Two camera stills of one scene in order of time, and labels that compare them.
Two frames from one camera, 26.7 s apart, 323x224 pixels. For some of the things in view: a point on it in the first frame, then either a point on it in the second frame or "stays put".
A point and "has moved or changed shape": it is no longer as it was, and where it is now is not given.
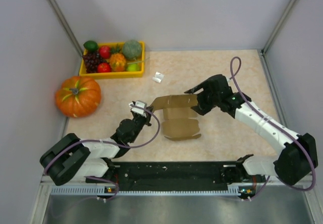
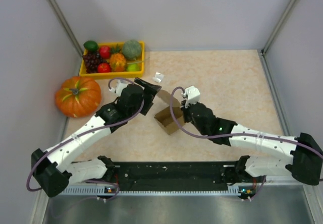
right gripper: [202, 108] to [185, 111]
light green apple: [132, 67] stays put
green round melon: [132, 49] stays put
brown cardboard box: [180, 121] has moved or changed shape
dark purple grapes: [92, 59] stays put
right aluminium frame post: [284, 17] stays put
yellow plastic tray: [83, 74] stays put
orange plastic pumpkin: [77, 96] stays put
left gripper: [148, 118] to [150, 89]
